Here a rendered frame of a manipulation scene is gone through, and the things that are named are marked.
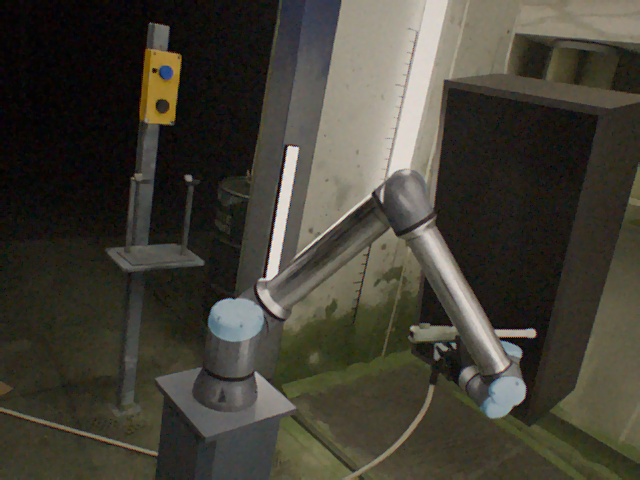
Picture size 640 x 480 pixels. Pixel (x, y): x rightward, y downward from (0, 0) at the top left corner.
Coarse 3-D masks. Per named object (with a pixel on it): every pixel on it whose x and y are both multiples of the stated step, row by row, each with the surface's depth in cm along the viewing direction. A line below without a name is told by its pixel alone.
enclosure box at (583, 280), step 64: (448, 128) 212; (512, 128) 223; (576, 128) 203; (448, 192) 227; (512, 192) 230; (576, 192) 209; (512, 256) 238; (576, 256) 181; (448, 320) 263; (512, 320) 246; (576, 320) 203
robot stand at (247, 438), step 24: (168, 384) 162; (192, 384) 165; (264, 384) 172; (168, 408) 161; (192, 408) 154; (264, 408) 160; (288, 408) 162; (168, 432) 162; (192, 432) 151; (216, 432) 146; (240, 432) 153; (264, 432) 159; (168, 456) 163; (192, 456) 152; (216, 456) 150; (240, 456) 156; (264, 456) 163
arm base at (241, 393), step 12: (204, 372) 157; (252, 372) 158; (204, 384) 156; (216, 384) 154; (228, 384) 154; (240, 384) 156; (252, 384) 160; (204, 396) 155; (216, 396) 155; (228, 396) 154; (240, 396) 156; (252, 396) 159; (216, 408) 154; (228, 408) 155; (240, 408) 156
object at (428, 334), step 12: (420, 324) 186; (408, 336) 189; (420, 336) 185; (432, 336) 186; (444, 336) 188; (504, 336) 196; (516, 336) 198; (528, 336) 199; (432, 360) 193; (432, 372) 193; (432, 384) 194
